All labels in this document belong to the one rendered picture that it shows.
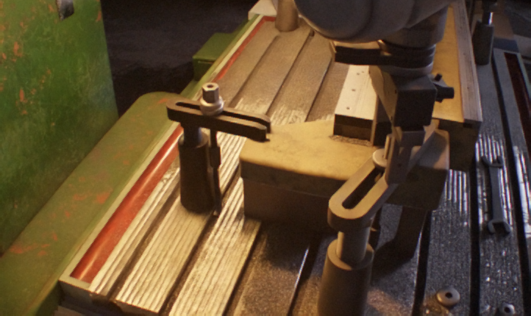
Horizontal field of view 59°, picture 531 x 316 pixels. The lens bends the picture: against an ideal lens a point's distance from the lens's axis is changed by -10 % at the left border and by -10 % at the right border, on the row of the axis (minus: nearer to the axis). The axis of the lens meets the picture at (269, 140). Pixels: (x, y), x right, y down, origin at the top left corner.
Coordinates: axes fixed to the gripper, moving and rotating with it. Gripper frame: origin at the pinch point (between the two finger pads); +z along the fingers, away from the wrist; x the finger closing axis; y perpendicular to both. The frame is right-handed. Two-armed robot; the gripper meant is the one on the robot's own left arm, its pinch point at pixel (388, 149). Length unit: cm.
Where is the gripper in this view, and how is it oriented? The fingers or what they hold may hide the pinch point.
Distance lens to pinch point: 70.8
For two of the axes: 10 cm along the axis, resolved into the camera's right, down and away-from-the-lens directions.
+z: 0.0, 8.1, 5.9
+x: -0.7, -5.9, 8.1
